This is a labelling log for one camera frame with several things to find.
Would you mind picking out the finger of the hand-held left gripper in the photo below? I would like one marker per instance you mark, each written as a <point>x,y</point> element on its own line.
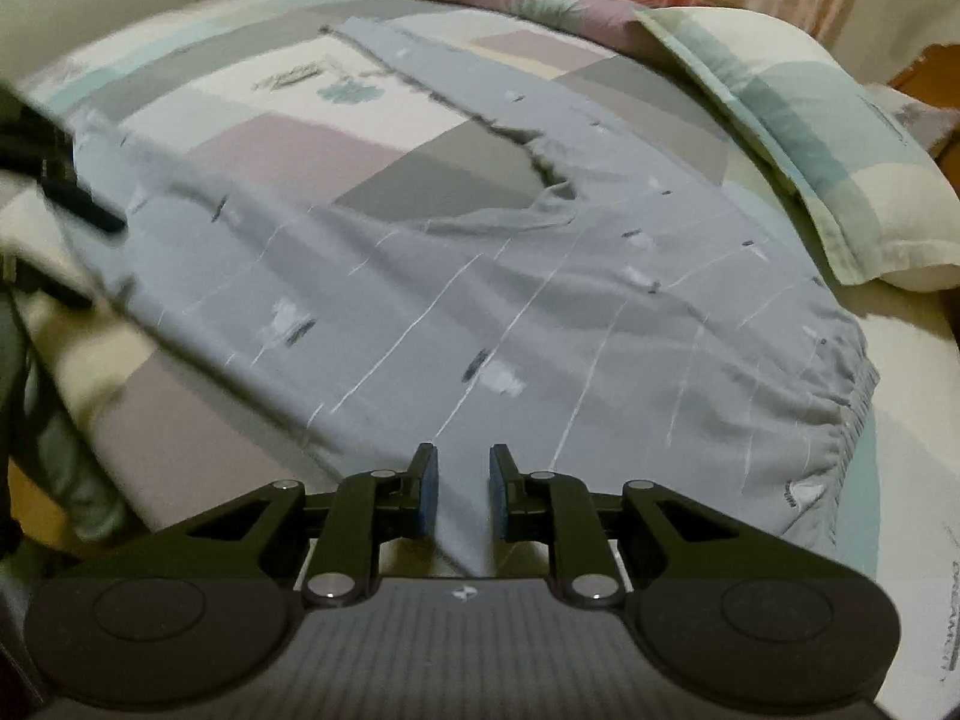
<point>82,206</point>

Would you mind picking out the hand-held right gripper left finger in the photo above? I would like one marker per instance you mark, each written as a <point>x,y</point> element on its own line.
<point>427,491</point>

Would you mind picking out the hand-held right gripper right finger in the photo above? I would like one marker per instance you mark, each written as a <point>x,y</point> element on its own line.
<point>499,491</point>

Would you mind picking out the grey striped pants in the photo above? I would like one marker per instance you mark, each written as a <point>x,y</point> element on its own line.
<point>525,300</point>

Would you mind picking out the patchwork bed sheet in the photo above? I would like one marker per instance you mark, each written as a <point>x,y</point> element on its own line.
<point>285,157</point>

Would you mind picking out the checked pillow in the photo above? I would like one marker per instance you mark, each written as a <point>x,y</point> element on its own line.
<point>810,135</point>

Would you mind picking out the grey floral pillow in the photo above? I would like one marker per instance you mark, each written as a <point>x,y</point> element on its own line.
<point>915,116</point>

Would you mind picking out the wooden bed headboard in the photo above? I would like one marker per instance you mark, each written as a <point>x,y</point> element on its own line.
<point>930,71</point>

